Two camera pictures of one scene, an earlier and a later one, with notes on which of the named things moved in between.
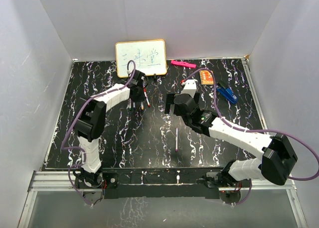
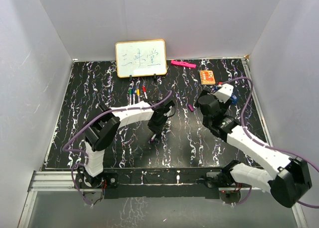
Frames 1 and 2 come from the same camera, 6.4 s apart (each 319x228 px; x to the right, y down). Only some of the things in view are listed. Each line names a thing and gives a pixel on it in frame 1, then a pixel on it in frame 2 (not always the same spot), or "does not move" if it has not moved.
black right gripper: x=170 y=101 -> x=223 y=106
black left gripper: x=141 y=98 -> x=156 y=129
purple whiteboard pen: x=176 y=139 -> x=152 y=139
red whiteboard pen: x=145 y=94 does not move
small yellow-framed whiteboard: x=149 y=56 does not move
